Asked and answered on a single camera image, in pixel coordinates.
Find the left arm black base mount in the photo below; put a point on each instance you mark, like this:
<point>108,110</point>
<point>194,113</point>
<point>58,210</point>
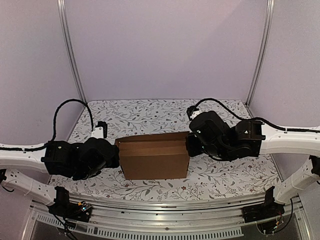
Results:
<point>62,207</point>

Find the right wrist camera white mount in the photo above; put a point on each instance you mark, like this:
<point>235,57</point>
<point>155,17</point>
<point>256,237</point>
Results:
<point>192,112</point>

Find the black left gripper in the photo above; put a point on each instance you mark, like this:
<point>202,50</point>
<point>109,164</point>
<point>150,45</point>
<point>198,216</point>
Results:
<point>114,163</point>

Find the brown cardboard box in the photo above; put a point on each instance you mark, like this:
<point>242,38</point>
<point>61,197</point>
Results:
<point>158,156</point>

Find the floral patterned table mat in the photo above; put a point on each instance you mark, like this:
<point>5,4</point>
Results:
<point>206,179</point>

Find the aluminium frame post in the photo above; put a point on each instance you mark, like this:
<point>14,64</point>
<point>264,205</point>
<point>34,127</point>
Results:
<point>62,11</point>
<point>262,51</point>

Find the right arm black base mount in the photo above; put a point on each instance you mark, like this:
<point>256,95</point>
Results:
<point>268,209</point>

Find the front aluminium rail base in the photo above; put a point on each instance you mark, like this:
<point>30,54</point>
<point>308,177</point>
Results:
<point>214,219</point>

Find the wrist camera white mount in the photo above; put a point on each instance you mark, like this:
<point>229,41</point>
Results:
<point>100,131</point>
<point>192,112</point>

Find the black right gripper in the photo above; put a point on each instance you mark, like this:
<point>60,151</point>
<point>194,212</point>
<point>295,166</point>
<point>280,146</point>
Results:
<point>191,146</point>

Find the left aluminium frame post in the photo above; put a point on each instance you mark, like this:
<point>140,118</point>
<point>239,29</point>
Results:
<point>62,11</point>

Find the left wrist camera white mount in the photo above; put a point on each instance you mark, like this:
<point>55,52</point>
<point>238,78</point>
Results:
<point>100,131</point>

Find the right aluminium frame post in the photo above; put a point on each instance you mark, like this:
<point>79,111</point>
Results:
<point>262,51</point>

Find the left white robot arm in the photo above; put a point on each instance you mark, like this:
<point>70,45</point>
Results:
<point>54,158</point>

